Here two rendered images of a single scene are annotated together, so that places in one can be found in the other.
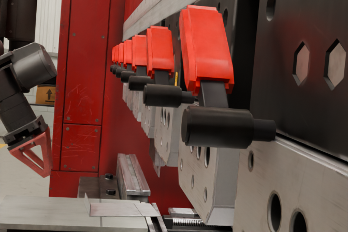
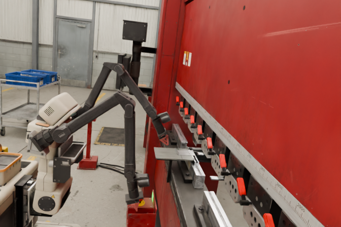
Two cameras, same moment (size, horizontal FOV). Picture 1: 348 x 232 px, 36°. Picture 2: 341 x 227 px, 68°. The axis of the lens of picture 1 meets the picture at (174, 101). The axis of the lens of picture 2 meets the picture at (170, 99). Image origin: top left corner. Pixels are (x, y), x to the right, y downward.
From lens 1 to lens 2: 92 cm
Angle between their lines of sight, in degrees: 8
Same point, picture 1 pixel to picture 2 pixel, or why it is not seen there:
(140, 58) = (200, 132)
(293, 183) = (232, 181)
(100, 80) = (167, 99)
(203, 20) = (222, 157)
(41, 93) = not seen: hidden behind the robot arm
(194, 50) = (222, 162)
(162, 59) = (210, 146)
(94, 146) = not seen: hidden behind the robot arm
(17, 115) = (161, 130)
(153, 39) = (208, 141)
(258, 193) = (228, 179)
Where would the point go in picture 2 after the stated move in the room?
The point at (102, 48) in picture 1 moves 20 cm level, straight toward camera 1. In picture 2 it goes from (168, 89) to (171, 92)
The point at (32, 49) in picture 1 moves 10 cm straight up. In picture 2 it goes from (165, 114) to (167, 100)
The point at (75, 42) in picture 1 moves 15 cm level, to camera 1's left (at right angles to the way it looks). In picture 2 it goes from (160, 87) to (145, 85)
